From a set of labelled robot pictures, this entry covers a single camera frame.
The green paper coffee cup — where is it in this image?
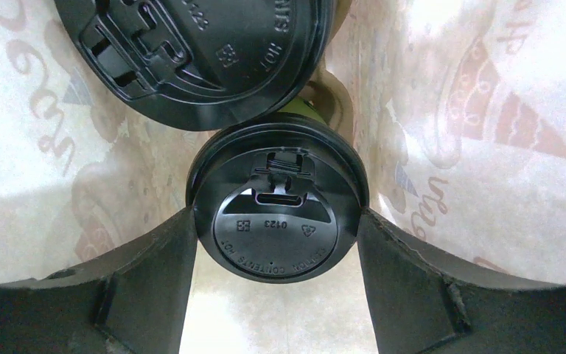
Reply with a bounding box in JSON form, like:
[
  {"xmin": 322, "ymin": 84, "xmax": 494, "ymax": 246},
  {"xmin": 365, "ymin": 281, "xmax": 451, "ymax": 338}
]
[{"xmin": 278, "ymin": 97, "xmax": 326, "ymax": 124}]

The black plastic cup lid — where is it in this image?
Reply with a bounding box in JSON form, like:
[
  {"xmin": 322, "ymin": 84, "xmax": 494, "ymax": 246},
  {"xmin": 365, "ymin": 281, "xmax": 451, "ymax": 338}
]
[{"xmin": 186, "ymin": 113, "xmax": 369, "ymax": 284}]

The brown paper takeout bag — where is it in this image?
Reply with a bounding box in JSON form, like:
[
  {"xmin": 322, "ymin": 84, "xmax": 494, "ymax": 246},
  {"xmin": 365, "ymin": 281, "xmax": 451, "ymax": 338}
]
[{"xmin": 0, "ymin": 1, "xmax": 566, "ymax": 282}]

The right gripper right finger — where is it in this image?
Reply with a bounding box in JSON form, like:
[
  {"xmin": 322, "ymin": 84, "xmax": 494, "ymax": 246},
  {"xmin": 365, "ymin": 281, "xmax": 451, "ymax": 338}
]
[{"xmin": 357, "ymin": 209, "xmax": 566, "ymax": 353}]

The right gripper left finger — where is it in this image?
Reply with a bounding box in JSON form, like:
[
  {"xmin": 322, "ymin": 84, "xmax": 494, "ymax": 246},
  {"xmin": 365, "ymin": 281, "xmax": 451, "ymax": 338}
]
[{"xmin": 0, "ymin": 207, "xmax": 198, "ymax": 353}]

